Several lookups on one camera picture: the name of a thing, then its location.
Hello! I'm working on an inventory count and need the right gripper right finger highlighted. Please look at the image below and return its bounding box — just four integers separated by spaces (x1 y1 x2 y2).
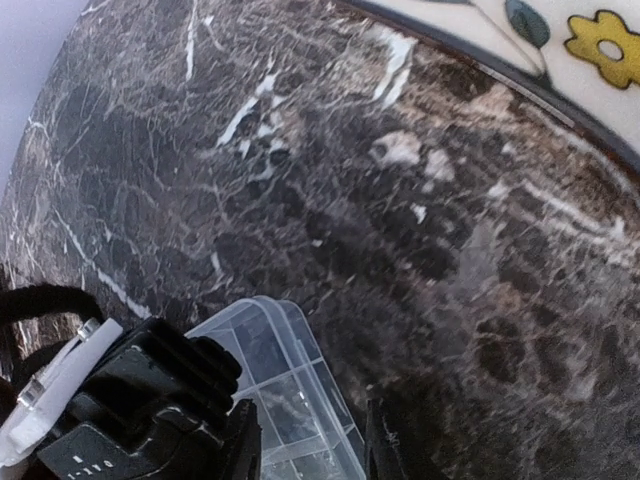
365 398 405 479

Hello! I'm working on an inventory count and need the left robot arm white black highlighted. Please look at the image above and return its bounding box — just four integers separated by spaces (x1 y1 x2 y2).
1 283 105 386

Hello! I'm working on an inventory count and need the square floral ceramic plate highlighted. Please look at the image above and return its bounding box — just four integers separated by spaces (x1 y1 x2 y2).
352 0 639 171

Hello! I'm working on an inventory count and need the clear plastic pill organizer box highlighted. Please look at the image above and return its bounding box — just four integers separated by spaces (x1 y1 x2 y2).
187 296 365 479

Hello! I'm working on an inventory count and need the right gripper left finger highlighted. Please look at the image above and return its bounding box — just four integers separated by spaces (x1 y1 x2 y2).
227 399 262 480

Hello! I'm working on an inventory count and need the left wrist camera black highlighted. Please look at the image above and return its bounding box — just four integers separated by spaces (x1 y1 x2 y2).
1 319 242 479

